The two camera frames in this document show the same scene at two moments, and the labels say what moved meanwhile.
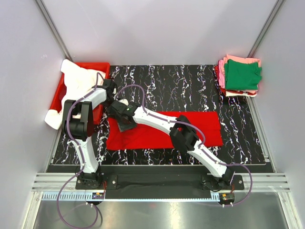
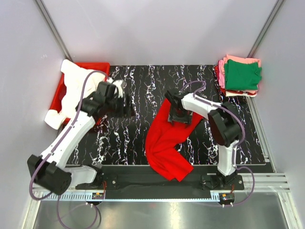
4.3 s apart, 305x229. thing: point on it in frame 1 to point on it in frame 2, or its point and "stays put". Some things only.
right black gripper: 122,127 to 186,119
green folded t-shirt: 242,76 stays put
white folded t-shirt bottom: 232,94 stays put
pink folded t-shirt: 241,60 stays put
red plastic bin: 61,89 stays put
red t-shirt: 147,135 to 163,137
